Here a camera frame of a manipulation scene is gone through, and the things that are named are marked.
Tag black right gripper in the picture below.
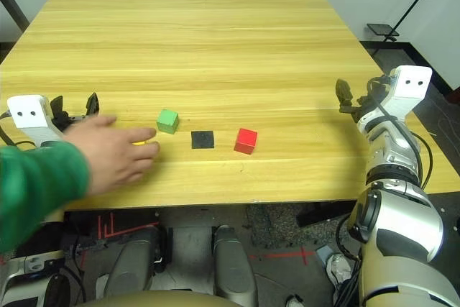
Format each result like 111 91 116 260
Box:
335 75 392 123

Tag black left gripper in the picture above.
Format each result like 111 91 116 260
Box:
50 91 101 134

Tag green wooden block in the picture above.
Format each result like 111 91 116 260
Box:
156 108 180 134

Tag red wooden block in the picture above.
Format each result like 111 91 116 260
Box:
234 127 259 155

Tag green sleeved person's forearm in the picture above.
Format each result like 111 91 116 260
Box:
0 140 92 255

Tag bare person's hand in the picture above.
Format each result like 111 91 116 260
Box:
63 115 160 197

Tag black flat stand tray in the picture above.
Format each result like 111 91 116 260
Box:
366 23 400 37

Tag dark grey slanted pole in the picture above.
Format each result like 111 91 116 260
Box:
0 0 30 33

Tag red floor tape lines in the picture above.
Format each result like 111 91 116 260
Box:
96 211 160 240

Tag black square pad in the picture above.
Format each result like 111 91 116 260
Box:
190 130 216 150

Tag black table foot bar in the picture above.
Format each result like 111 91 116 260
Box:
296 200 357 229

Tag grey speckled floor mat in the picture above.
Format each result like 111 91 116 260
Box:
245 205 346 250

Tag grey left robot leg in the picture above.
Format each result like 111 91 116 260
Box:
103 226 163 301

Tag grey robot leg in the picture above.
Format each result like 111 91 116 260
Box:
211 224 259 307
103 226 163 301

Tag small blue grey box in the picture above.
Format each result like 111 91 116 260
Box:
315 244 336 264

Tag red floor tape cross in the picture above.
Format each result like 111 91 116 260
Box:
250 247 314 265

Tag olive gold robot torso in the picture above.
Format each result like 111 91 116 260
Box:
76 287 231 307

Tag grey right robot leg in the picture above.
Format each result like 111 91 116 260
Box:
211 224 259 307

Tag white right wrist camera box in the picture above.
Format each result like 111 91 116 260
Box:
377 65 433 123

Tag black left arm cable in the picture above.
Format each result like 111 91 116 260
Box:
0 109 22 147

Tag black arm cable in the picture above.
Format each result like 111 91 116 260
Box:
366 80 433 191
0 109 22 147

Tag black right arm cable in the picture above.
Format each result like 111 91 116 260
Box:
366 80 433 191

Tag black hanging cable bundle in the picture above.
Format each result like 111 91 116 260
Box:
332 209 364 307

